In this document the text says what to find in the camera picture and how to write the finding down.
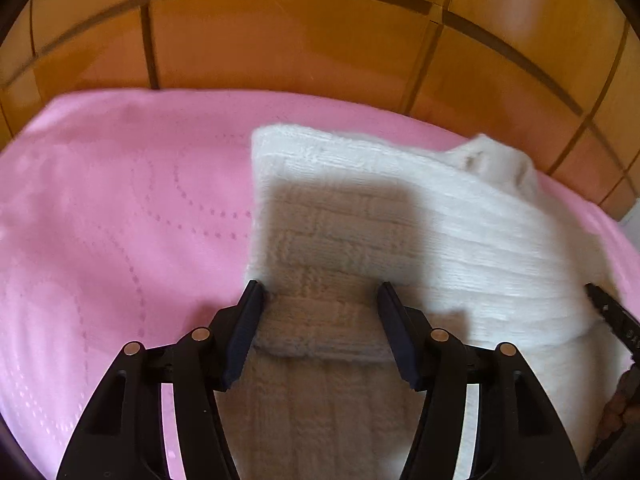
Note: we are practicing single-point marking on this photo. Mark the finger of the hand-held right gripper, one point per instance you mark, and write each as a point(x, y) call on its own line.
point(617, 317)

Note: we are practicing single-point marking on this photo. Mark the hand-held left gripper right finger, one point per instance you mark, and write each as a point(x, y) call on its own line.
point(395, 337)

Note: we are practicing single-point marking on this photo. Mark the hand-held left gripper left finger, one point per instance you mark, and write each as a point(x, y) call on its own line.
point(245, 335)

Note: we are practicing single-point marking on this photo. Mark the white knit sweater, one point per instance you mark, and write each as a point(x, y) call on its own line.
point(450, 220)

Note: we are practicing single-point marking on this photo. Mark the pink bed blanket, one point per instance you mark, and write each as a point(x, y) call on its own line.
point(125, 210)

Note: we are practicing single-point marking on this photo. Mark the wooden panelled headboard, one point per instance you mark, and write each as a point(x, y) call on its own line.
point(300, 35)

